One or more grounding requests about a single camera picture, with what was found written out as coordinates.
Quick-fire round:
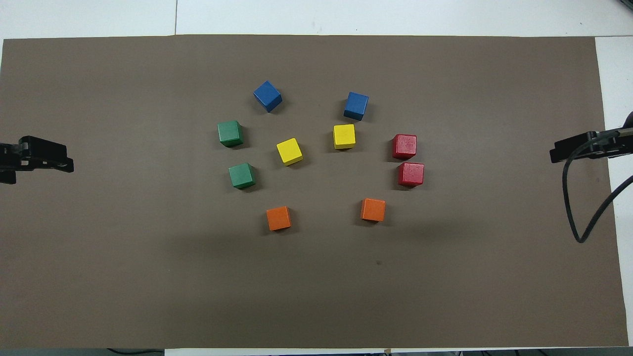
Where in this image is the green wooden block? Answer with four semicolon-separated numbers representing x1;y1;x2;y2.
228;163;257;190
217;120;244;148

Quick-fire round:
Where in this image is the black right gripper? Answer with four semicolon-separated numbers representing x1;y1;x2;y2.
550;126;633;164

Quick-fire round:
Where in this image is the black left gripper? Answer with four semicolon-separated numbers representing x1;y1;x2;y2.
0;136;75;184

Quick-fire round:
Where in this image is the orange wooden block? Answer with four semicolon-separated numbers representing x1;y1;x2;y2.
266;206;292;231
361;198;386;223

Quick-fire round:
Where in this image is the blue wooden block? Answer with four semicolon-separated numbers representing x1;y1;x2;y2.
344;91;369;122
253;81;283;113

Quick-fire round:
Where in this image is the thin black floor cable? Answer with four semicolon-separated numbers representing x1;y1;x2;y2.
106;348;165;356

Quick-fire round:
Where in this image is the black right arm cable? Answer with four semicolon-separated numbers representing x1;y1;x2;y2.
563;129;633;243

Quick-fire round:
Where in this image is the yellow wooden block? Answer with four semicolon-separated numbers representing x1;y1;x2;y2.
276;137;304;167
333;124;357;150

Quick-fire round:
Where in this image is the red wooden block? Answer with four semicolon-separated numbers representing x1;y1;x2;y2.
398;162;425;188
392;133;417;160

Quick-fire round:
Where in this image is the brown table mat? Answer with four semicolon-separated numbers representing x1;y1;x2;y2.
0;35;629;349

